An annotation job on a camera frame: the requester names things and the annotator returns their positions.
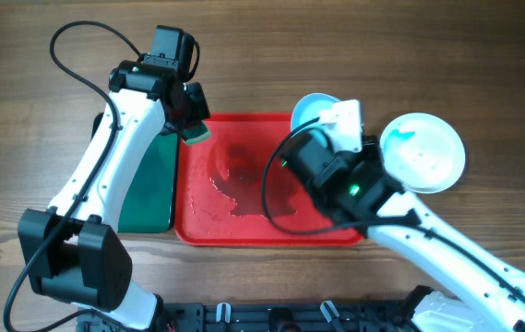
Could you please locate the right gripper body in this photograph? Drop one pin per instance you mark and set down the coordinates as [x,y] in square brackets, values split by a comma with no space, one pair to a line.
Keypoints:
[354,159]

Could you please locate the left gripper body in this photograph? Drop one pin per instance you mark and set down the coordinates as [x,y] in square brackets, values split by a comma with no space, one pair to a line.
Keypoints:
[192,108]

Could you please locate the green scrub sponge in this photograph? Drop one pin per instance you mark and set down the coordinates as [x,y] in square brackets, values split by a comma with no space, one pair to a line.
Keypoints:
[196,133]

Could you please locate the white plate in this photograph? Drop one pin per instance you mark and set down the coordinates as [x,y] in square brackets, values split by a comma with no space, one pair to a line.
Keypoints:
[308,107]
[423,152]

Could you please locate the white plate top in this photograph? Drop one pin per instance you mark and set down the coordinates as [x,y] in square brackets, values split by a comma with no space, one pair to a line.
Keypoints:
[308,107]

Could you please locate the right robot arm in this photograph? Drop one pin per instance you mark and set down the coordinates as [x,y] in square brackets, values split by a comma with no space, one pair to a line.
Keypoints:
[352,189]

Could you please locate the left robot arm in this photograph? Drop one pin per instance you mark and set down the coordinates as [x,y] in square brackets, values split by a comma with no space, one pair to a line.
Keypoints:
[71,249]

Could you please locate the red plastic tray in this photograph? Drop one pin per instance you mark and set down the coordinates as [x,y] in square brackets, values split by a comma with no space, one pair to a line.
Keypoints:
[230,192]

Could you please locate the dark green tray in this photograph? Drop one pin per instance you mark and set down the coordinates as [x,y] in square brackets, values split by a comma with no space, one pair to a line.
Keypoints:
[148,205]

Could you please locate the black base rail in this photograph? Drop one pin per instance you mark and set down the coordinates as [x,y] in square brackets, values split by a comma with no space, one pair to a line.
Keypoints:
[381,316]

